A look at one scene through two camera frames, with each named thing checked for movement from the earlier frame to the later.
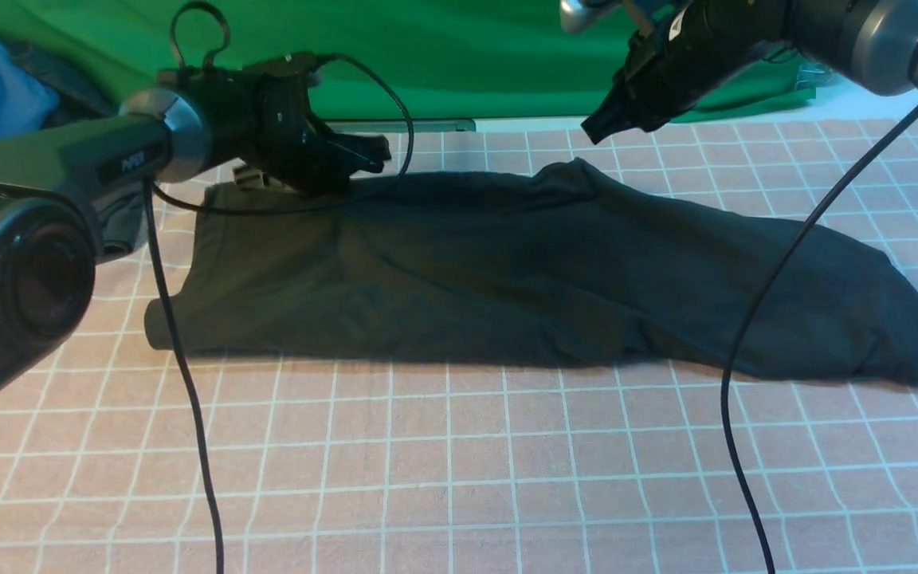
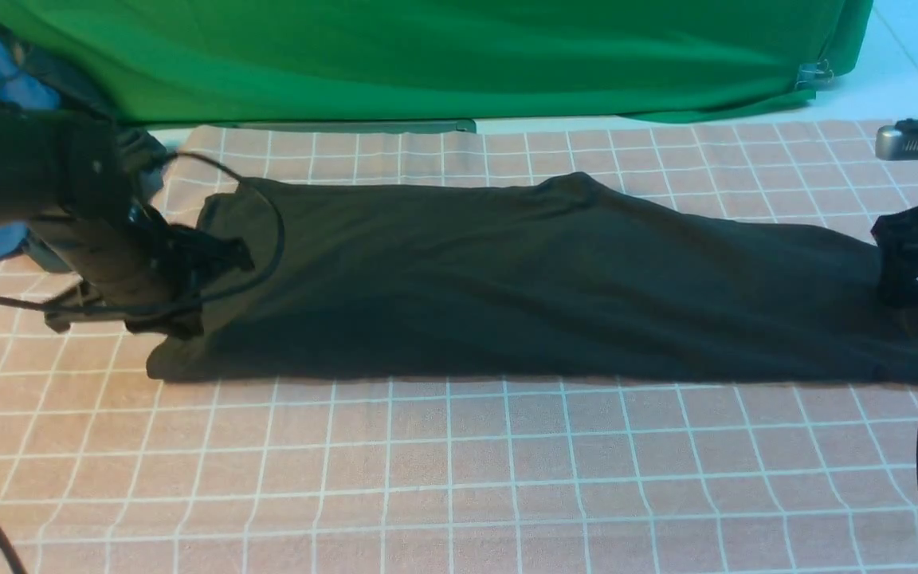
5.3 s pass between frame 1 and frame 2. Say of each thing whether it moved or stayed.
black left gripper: moved
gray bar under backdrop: stayed
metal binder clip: stayed
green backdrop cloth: stayed
